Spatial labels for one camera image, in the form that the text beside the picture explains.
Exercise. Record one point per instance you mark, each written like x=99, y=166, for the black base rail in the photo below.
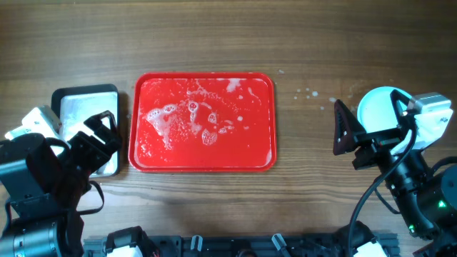
x=310, y=244

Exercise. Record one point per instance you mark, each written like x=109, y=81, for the blue plate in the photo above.
x=375, y=110

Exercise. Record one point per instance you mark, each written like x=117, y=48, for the red plastic tray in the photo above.
x=203, y=122

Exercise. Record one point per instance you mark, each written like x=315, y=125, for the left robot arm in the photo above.
x=45, y=179

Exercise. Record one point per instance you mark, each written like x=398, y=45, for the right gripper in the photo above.
x=375, y=139

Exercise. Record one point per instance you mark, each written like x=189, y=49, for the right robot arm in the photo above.
x=425, y=197

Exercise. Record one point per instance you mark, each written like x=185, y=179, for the black tub of soapy water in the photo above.
x=74, y=105

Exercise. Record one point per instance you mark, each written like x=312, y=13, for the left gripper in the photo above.
x=87, y=145

